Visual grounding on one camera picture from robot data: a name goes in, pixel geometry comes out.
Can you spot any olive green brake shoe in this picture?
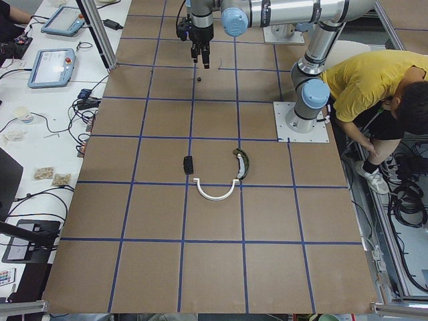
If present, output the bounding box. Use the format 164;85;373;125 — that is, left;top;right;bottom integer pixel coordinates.
233;148;250;181

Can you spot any blue teach pendant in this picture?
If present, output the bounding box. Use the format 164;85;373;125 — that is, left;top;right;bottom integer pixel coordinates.
41;5;85;37
27;48;76;89

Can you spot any aluminium frame post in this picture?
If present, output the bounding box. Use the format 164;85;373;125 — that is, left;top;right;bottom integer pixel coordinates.
76;0;118;70

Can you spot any blue teach pendant far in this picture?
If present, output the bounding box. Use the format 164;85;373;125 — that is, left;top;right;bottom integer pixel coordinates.
41;5;85;37

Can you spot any white curved plastic arc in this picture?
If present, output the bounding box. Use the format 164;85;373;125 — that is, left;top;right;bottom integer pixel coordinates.
193;177;239;201

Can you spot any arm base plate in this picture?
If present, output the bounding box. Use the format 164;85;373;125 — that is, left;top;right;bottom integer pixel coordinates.
273;102;330;143
263;23;304;45

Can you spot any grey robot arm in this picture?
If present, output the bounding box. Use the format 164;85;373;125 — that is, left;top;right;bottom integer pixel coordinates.
177;0;375;133

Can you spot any small blue checkered device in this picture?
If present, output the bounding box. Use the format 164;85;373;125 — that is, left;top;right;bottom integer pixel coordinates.
78;88;92;100

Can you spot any blue teach pendant near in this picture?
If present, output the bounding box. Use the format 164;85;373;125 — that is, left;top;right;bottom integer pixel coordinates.
27;48;76;89

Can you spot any small black plastic part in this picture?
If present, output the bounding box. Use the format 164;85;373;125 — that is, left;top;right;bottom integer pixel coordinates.
183;155;194;175

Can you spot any person in yellow shirt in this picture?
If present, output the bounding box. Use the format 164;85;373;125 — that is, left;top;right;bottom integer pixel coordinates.
321;50;427;195

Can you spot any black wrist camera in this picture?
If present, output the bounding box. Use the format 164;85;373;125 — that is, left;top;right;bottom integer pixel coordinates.
176;17;192;41

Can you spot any black power adapter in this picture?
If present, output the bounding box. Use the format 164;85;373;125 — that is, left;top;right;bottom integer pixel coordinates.
102;19;123;30

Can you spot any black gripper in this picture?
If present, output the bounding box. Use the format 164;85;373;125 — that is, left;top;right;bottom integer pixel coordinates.
189;25;214;69

